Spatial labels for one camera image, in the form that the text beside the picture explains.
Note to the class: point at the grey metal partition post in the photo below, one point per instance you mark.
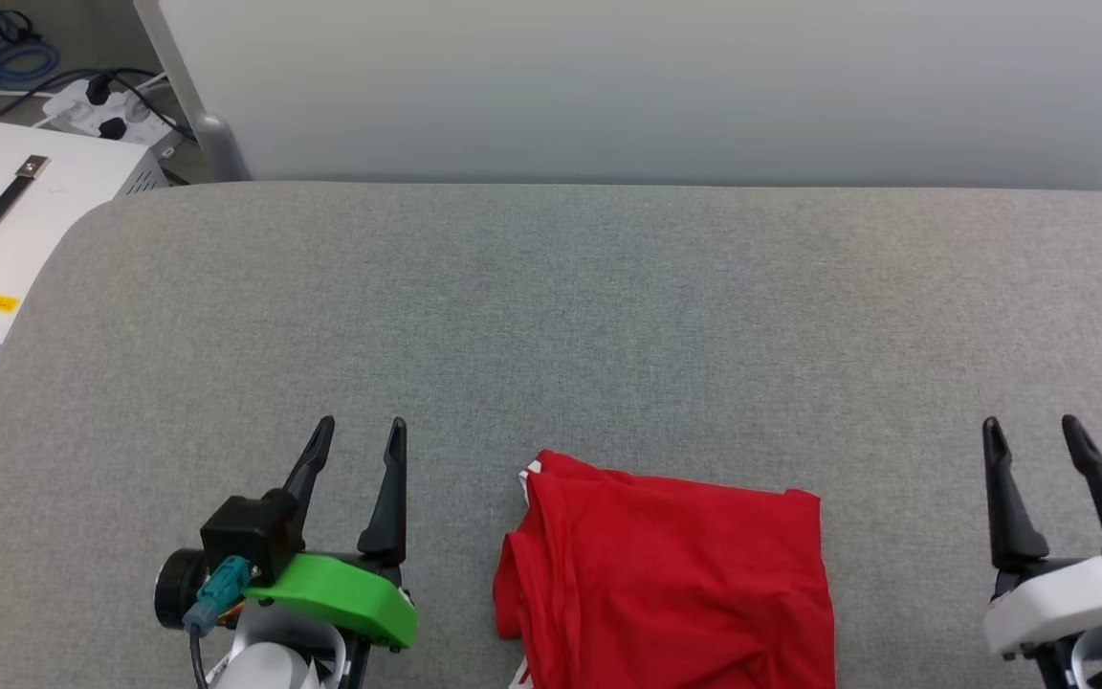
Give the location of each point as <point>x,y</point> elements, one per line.
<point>197,105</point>

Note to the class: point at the red number 23 basketball jersey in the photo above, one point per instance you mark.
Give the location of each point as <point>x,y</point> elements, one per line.
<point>675,584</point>

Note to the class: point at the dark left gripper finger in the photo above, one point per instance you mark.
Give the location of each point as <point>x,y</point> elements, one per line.
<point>314,469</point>
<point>388,507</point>

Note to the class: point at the white power strip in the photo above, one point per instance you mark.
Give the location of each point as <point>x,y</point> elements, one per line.
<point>111,110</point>

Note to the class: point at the white metal equipment box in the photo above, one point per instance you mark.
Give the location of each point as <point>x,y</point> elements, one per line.
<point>63,201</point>

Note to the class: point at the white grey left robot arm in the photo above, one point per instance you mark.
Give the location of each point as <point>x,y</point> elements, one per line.
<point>274,665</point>

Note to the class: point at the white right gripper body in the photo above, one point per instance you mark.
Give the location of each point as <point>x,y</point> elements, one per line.
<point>1068,598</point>

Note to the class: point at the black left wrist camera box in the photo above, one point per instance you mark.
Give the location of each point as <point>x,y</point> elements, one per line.
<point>250,536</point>

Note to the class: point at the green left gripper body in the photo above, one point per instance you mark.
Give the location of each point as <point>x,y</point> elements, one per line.
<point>350,593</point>

